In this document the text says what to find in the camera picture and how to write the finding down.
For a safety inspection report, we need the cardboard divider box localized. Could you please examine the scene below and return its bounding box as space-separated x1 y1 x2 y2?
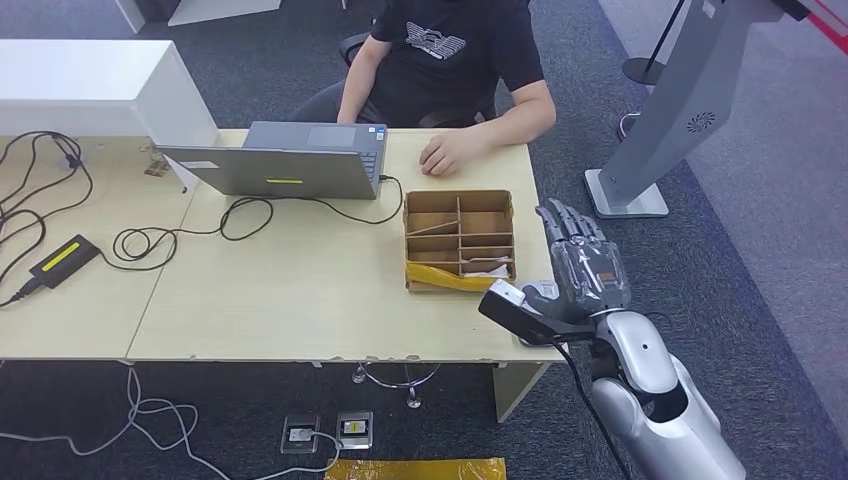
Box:
402 190 517 295

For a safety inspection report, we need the grey laptop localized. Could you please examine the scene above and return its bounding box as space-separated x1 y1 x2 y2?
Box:
156 121 389 201

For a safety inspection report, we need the white furniture base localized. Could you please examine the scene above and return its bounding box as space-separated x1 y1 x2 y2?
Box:
115 0 283 31

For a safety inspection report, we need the grey kiosk stand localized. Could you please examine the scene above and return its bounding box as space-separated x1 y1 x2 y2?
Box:
584 0 816 221

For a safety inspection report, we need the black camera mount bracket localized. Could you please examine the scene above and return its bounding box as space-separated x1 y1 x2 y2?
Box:
478 288 598 347

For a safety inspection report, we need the right wrist camera pale box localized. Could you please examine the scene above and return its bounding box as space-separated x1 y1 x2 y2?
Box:
488 279 528 307

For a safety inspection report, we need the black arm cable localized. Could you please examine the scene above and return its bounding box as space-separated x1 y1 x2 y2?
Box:
553 341 631 480

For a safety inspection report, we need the black laptop power cable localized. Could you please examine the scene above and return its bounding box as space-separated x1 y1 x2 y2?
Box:
99 175 405 273

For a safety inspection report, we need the beige desk leg panel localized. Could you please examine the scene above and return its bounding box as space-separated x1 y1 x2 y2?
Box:
491 362 551 424

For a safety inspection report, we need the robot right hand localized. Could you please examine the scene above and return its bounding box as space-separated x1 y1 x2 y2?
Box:
521 198 632 326

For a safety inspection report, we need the black mains cable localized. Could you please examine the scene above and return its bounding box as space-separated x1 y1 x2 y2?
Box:
0 131 95 309

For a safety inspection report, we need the black power adapter yellow label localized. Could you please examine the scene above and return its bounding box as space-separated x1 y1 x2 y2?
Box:
28 234 102 290

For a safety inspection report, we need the steel floor socket white plug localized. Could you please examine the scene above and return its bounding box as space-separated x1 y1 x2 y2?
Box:
279 413 321 456

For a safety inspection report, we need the white cabinet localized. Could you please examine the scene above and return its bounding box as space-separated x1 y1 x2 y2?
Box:
0 39 220 193

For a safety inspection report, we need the person's left hand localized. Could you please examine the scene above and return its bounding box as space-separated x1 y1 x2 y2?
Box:
418 129 485 178

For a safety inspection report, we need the yellow plastic sheet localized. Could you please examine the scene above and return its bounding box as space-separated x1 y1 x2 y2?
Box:
323 458 508 480

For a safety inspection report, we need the steel floor socket yellow label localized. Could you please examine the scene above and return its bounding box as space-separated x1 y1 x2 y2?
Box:
335 411 374 452

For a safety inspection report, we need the person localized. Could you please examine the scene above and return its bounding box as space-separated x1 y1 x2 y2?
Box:
291 0 558 178

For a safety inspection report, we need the chrome wire stand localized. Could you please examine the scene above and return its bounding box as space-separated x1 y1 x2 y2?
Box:
351 362 442 409

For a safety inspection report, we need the white floor cable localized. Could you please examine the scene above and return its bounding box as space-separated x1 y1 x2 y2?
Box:
0 365 342 480

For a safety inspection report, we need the black stanchion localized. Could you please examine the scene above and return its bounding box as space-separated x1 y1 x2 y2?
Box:
622 0 690 87

